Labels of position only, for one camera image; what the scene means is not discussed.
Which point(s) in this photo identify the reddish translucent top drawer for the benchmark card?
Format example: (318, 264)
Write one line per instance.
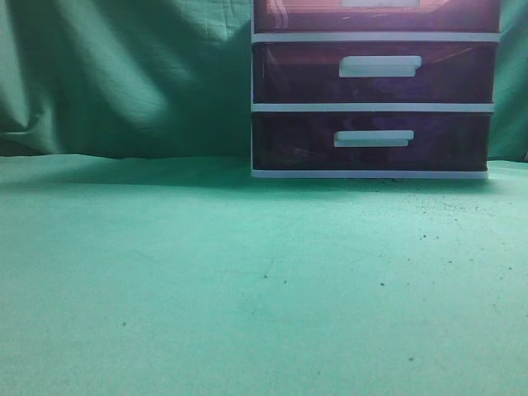
(333, 16)

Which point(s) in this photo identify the dark translucent bottom drawer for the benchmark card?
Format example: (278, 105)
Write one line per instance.
(415, 141)

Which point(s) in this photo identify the dark translucent drawer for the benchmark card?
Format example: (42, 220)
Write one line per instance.
(415, 141)
(374, 72)

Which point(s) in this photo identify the dark translucent middle drawer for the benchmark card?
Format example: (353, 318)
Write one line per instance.
(374, 72)

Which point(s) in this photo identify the green backdrop cloth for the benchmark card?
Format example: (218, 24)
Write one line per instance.
(161, 79)

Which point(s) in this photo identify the green table cloth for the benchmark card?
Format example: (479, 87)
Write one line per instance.
(187, 276)

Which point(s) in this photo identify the white drawer cabinet frame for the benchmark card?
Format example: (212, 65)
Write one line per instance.
(363, 36)

